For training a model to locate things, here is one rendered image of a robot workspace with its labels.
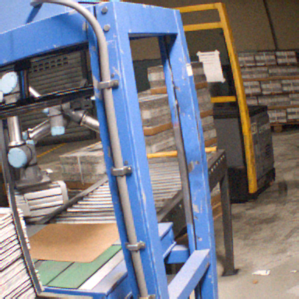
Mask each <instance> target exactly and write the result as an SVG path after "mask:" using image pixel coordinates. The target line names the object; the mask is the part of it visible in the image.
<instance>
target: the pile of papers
mask: <svg viewBox="0 0 299 299"><path fill-rule="evenodd" d="M20 210H21V209H18V213H19V218H20V220H21V219H22V216H23V214H22V212H23V211H20ZM21 224H22V228H23V233H24V236H25V238H26V243H27V247H28V249H29V250H31V249H30V246H29V241H28V238H27V235H26V230H25V228H26V227H24V226H25V223H24V221H23V220H21ZM35 272H36V274H37V273H38V271H37V270H35ZM39 276H40V275H39V274H37V278H38V281H39V283H40V287H41V289H42V291H44V288H43V286H42V282H41V281H40V277H39ZM36 296H38V295H37V292H36V290H35V286H34V285H33V281H32V278H31V275H30V271H29V269H28V265H27V264H26V260H25V256H24V254H23V250H22V247H21V244H20V240H19V237H18V234H17V230H16V224H15V222H14V219H13V216H12V210H11V209H7V208H0V299H34V298H35V297H36Z"/></svg>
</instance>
